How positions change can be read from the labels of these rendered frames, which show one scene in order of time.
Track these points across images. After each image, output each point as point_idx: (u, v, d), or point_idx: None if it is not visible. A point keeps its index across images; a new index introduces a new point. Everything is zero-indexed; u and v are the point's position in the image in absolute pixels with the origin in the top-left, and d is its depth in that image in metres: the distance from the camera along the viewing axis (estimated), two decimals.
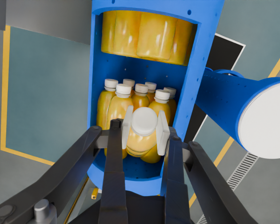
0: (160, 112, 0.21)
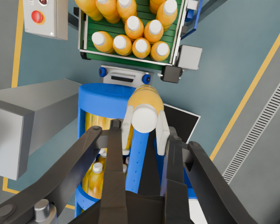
0: (160, 112, 0.21)
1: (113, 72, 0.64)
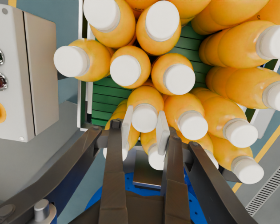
0: (160, 112, 0.21)
1: (136, 167, 0.38)
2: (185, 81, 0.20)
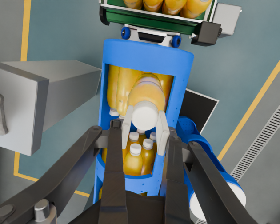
0: (160, 112, 0.21)
1: None
2: None
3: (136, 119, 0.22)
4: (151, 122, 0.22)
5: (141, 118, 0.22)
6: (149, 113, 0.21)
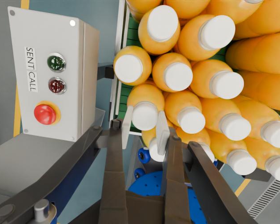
0: (160, 112, 0.21)
1: None
2: (234, 87, 0.21)
3: (136, 118, 0.22)
4: (151, 122, 0.22)
5: (141, 118, 0.22)
6: (149, 112, 0.21)
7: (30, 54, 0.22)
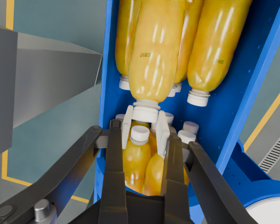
0: (160, 112, 0.21)
1: None
2: None
3: None
4: None
5: None
6: None
7: None
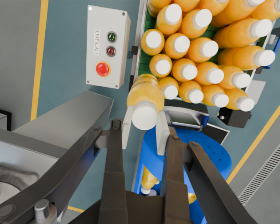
0: (160, 112, 0.21)
1: (171, 116, 0.57)
2: (213, 49, 0.38)
3: (158, 67, 0.40)
4: (166, 69, 0.40)
5: (161, 67, 0.40)
6: (166, 63, 0.40)
7: (97, 32, 0.39)
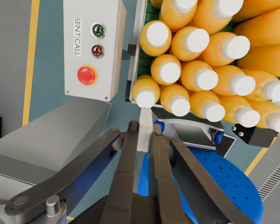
0: (147, 109, 0.21)
1: (178, 133, 0.45)
2: (242, 48, 0.27)
3: (164, 73, 0.29)
4: (175, 75, 0.29)
5: (167, 73, 0.29)
6: (174, 67, 0.28)
7: (78, 23, 0.28)
